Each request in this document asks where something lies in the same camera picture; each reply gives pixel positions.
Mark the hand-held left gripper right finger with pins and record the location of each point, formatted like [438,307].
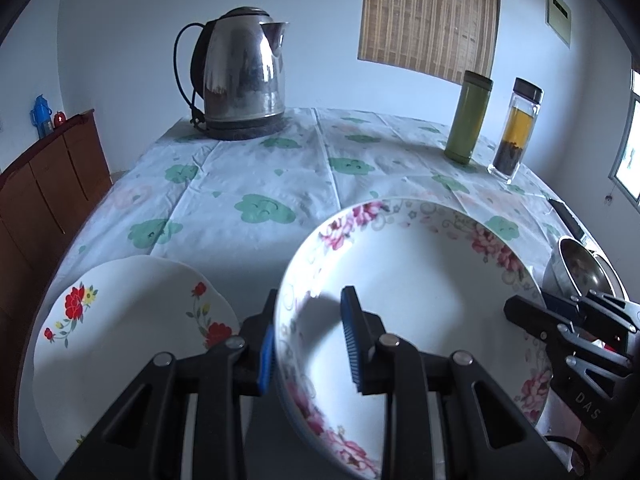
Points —
[350,340]

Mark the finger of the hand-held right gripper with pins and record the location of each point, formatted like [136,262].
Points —
[610,310]
[530,317]

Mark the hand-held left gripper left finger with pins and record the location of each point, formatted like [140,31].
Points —
[265,355]

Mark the stainless steel bowl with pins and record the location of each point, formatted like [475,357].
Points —
[580,265]

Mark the white bowl with pink flowers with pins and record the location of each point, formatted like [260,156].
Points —
[425,280]

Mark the black smartphone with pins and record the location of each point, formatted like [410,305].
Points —
[567,217]

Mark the white plate with red flowers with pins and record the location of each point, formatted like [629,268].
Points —
[125,360]

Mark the glass tea bottle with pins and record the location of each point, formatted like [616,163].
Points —
[515,135]

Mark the green thermos bottle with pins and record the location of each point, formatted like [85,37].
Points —
[467,120]

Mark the dark kettle base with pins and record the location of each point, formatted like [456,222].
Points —
[240,131]

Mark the brown wooden cabinet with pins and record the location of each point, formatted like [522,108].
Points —
[45,185]

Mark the stainless steel electric kettle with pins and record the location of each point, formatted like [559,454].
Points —
[245,75]

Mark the small red object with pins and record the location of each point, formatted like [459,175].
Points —
[60,119]

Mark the bamboo window blind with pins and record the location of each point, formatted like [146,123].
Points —
[430,15]

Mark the window with frame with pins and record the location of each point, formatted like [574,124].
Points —
[631,160]

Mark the wall electrical panel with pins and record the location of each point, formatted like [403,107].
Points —
[557,15]

